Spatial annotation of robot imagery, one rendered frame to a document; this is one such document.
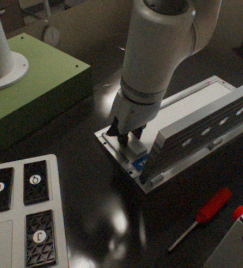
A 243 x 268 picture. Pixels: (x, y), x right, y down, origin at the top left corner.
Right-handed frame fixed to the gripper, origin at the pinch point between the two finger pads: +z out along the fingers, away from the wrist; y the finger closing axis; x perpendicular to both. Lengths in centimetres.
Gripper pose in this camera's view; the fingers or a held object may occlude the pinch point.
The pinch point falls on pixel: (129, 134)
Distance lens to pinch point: 60.4
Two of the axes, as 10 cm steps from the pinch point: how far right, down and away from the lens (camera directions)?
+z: -1.2, 5.4, 8.3
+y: -8.2, 4.2, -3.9
